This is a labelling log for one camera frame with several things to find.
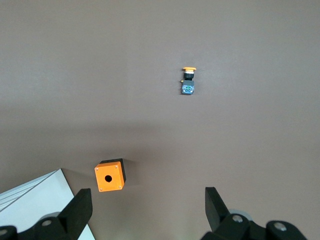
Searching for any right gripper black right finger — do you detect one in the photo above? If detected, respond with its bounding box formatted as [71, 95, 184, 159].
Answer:
[201, 186, 308, 240]

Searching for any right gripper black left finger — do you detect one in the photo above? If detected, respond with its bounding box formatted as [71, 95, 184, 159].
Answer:
[17, 188, 94, 240]

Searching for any white drawer cabinet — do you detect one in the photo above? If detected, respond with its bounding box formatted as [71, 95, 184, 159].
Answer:
[0, 168, 97, 240]

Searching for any yellow mushroom push button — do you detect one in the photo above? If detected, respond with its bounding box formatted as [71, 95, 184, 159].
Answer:
[179, 65, 198, 96]

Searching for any orange button enclosure box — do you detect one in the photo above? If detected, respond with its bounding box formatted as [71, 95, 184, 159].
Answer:
[94, 157, 127, 193]

